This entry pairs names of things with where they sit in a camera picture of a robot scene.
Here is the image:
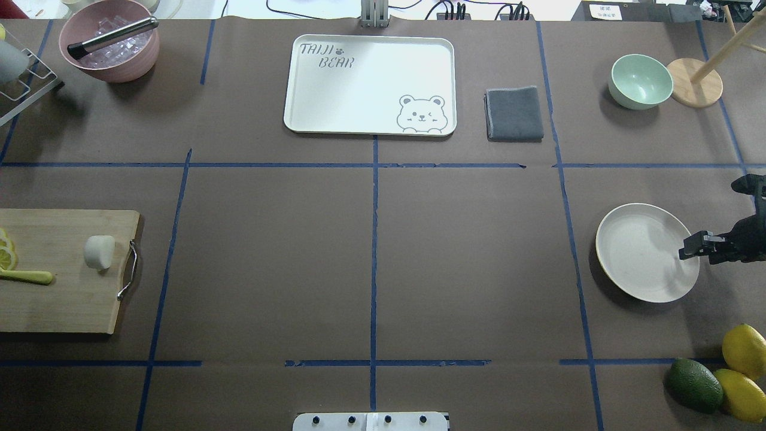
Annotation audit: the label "green avocado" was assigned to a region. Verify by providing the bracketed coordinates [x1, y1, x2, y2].
[664, 358, 724, 414]

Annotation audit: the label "lemon slice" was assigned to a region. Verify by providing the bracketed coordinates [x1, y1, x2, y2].
[0, 235, 16, 250]
[0, 246, 17, 271]

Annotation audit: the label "pink bowl with ice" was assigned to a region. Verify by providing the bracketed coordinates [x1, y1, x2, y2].
[59, 1, 160, 83]

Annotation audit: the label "metal black-handled tongs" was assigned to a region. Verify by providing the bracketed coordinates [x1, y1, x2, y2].
[66, 16, 159, 60]

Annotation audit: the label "black box with label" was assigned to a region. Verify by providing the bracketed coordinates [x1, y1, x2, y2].
[571, 1, 703, 23]

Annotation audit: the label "cream round plate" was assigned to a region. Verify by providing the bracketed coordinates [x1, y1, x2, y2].
[595, 204, 700, 303]

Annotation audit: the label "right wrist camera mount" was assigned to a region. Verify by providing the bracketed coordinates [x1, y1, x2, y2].
[731, 174, 765, 213]

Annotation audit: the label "white bear tray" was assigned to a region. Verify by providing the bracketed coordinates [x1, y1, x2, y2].
[284, 34, 457, 136]

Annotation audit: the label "wooden mug tree stand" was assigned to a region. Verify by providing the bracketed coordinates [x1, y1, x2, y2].
[667, 10, 765, 108]

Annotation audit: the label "mint green bowl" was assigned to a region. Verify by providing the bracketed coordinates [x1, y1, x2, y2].
[607, 54, 674, 110]

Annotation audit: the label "aluminium frame post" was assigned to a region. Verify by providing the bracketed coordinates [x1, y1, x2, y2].
[360, 0, 390, 28]

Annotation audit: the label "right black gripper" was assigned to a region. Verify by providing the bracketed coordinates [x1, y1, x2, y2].
[679, 215, 765, 265]

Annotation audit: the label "grey cup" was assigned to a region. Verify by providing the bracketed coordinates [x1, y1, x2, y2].
[0, 40, 30, 84]

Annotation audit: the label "lemon slice middle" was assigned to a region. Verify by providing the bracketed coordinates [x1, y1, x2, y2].
[0, 235, 16, 250]

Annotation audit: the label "yellow lemon front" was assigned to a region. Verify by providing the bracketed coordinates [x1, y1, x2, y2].
[712, 368, 765, 423]

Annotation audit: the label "bamboo cutting board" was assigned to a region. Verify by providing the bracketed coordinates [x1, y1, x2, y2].
[1, 208, 140, 335]

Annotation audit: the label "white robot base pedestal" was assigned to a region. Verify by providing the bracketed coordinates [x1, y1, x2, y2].
[292, 411, 451, 430]

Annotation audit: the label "white steamed bun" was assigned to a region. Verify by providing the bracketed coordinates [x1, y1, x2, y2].
[84, 235, 117, 271]

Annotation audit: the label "wire cup rack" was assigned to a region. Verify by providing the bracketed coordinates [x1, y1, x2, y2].
[1, 43, 65, 126]

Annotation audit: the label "black power strip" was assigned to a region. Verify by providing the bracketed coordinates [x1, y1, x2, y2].
[425, 1, 534, 21]

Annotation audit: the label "grey folded cloth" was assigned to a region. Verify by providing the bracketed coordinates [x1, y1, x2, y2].
[485, 86, 544, 142]

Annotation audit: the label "yellow lemon near avocado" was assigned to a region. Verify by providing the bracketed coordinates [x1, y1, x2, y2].
[722, 324, 765, 380]

